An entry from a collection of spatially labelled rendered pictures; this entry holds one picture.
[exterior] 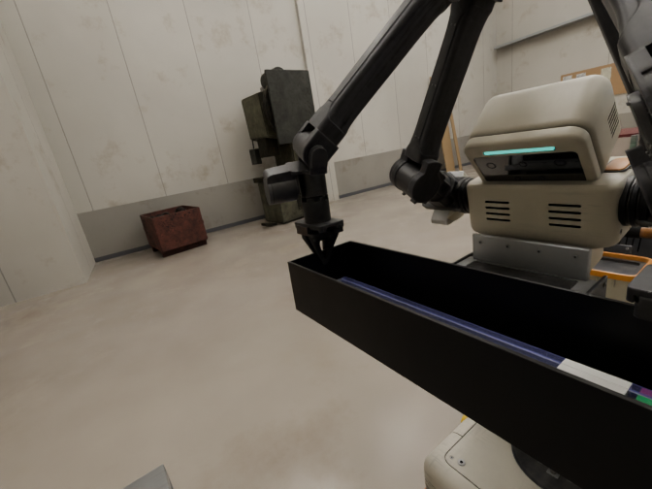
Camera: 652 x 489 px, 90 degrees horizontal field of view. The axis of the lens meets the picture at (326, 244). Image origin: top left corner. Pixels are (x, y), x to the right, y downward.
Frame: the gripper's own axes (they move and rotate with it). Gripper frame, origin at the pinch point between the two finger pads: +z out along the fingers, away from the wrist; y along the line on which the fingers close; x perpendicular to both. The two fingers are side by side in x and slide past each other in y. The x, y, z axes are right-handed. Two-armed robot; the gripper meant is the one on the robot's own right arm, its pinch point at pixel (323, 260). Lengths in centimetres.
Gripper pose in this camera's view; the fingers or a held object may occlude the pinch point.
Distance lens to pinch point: 73.0
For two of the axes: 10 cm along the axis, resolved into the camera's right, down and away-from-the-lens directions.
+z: 1.3, 9.5, 2.8
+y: 5.7, 1.6, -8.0
